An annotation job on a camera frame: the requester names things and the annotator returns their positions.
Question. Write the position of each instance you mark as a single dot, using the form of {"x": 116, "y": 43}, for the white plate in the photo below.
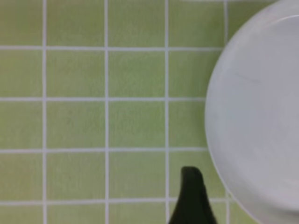
{"x": 252, "y": 114}

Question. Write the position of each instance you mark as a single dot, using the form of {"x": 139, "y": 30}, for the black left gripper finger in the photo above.
{"x": 193, "y": 206}

